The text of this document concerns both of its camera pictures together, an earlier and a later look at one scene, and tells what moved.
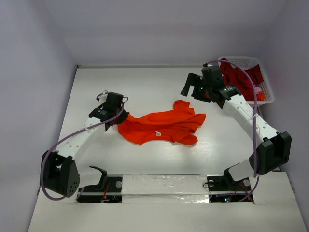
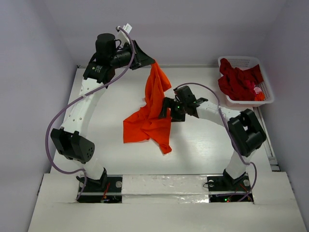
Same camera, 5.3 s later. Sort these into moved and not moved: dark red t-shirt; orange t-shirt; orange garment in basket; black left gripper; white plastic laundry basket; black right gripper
Moved: black left gripper; orange t-shirt; black right gripper
Not moved: orange garment in basket; white plastic laundry basket; dark red t-shirt
